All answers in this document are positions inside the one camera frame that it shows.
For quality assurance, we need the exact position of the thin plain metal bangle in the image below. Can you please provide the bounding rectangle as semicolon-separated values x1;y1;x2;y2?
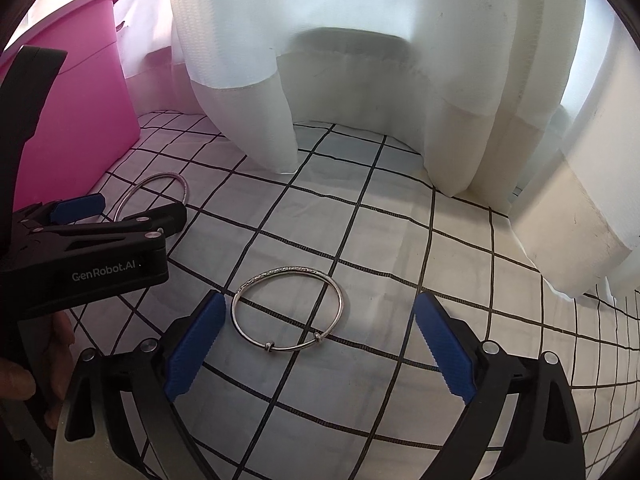
114;172;190;222

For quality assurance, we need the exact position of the white checked bed sheet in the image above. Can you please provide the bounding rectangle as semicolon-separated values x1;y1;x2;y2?
65;110;640;480

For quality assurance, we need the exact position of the white curtain with cream hem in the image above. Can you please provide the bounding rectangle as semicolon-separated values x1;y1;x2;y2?
165;0;640;303

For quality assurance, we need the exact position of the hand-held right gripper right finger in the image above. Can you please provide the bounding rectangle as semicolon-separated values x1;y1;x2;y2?
414;292;586;480

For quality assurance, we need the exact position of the person's left hand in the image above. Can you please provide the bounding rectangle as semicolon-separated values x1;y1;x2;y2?
0;310;77;431

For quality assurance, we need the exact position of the pink plastic bin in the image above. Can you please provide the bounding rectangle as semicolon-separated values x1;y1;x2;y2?
0;0;142;213

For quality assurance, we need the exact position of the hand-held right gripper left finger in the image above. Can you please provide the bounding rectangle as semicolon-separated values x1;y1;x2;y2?
52;290;227;480

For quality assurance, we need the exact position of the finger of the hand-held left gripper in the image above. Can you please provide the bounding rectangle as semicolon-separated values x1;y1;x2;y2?
122;202;188;237
47;192;106;227

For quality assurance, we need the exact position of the silver engraved bangle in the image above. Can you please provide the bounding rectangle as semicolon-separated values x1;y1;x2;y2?
230;265;345;352

